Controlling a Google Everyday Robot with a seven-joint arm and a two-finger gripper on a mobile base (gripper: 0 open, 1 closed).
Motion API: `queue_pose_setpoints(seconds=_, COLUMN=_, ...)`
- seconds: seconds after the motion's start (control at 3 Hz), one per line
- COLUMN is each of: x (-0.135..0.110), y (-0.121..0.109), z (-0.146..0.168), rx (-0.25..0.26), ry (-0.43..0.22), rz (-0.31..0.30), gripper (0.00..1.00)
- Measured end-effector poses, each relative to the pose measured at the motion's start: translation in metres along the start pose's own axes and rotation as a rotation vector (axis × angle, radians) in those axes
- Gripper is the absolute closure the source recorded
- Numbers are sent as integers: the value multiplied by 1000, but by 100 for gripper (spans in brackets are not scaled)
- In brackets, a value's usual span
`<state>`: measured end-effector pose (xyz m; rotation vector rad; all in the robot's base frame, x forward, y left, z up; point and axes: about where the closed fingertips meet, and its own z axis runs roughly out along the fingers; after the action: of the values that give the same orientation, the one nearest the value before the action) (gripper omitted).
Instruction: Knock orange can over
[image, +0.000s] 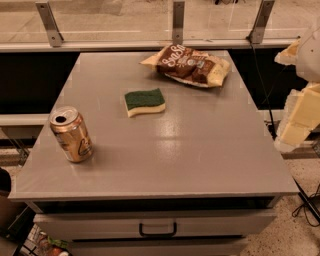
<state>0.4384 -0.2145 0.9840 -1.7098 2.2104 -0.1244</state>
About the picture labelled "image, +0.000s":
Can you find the brown snack bag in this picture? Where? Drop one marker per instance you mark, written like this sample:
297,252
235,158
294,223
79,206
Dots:
189,66

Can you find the dark round object left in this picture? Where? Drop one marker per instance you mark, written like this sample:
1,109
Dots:
5,182

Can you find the orange soda can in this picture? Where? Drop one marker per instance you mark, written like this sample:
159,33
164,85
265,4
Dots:
70,131

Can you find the grey drawer cabinet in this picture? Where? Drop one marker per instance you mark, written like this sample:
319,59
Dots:
207,162

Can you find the colourful items under cabinet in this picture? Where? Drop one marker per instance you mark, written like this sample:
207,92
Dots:
39,243

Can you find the middle metal bracket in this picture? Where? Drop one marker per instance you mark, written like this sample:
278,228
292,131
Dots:
178,21

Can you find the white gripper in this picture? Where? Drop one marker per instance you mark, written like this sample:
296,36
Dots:
311,58

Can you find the metal bracket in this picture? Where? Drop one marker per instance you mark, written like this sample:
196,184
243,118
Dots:
257,33
55,38
178,21

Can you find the black drawer handle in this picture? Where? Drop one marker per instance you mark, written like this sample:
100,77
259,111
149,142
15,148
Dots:
157,230

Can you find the right metal bracket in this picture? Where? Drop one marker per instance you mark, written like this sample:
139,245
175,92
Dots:
257,33

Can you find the green yellow sponge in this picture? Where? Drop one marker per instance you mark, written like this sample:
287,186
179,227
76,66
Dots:
144,102

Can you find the left metal bracket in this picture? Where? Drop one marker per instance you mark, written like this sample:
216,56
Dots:
55,38

